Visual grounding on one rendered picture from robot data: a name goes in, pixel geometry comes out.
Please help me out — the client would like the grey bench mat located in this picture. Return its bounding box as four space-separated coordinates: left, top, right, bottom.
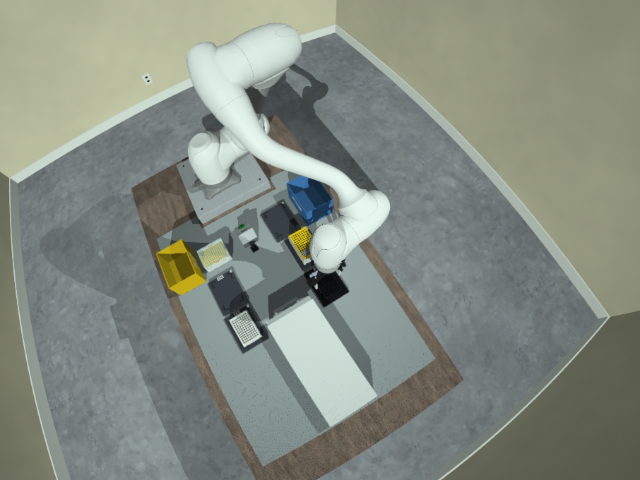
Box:
157 170 435 466

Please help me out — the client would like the yellow open-top bin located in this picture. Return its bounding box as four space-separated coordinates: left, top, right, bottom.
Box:
156 239 206 295

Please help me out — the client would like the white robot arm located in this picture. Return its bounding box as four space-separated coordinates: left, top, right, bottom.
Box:
186 23 390 273

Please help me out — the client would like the blue bin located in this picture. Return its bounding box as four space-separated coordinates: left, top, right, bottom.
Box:
286 176 333 226

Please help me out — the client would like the black assay plate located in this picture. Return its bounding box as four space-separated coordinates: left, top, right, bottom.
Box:
317 274 343 301

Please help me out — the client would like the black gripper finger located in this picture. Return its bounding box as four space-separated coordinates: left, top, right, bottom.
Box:
336 259 346 276
307 271 325 289

